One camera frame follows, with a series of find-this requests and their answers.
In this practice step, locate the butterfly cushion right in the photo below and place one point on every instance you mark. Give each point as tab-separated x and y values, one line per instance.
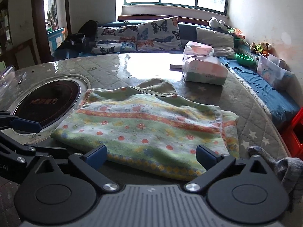
159	35

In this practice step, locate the clear plastic bag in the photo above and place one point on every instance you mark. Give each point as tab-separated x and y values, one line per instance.
7	76

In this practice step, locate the butterfly cushion left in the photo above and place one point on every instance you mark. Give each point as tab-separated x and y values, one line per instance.
110	40

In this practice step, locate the round induction cooktop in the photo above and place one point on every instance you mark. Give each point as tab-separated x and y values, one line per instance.
47	102

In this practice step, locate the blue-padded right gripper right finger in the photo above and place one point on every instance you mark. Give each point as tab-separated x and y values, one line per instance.
217	167

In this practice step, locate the butterfly cushion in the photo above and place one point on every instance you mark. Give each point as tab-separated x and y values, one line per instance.
159	35
110	40

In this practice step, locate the brown plush toys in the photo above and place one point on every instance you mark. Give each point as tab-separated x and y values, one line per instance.
262	48

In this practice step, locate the colourful patterned children's shirt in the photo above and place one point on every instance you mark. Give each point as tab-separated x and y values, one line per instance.
150	127

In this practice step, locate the dark wooden shelf cabinet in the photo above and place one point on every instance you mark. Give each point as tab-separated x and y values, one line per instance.
6	42

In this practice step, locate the green bowl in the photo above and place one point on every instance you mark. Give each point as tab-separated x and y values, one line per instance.
244	60

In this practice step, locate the black pen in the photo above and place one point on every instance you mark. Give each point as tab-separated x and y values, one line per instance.
22	78

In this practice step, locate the blue cabinet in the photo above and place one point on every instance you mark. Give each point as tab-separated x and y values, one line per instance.
55	38

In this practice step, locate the small flat box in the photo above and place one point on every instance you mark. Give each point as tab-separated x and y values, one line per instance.
176	67

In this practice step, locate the pink green tissue pack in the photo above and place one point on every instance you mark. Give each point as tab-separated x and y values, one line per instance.
204	69

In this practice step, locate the white plush toy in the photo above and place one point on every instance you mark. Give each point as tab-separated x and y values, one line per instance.
216	24

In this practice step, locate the clear plastic storage box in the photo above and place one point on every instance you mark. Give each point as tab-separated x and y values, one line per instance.
274	71

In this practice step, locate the red plastic crate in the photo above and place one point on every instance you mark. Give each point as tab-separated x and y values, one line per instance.
292	135

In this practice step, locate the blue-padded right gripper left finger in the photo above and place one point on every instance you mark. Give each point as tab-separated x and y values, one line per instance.
86	166

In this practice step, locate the pink tissue pack upper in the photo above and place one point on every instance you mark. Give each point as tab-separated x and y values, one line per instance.
198	49

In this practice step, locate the grey sock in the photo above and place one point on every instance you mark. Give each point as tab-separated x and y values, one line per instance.
288	170

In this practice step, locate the grey cushion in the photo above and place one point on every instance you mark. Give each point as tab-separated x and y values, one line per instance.
222	43

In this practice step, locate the blue sofa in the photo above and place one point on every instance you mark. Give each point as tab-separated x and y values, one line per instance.
281	106

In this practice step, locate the black bag on sofa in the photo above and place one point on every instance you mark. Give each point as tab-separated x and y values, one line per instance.
78	39

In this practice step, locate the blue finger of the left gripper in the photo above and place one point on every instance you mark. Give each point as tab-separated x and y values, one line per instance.
25	126

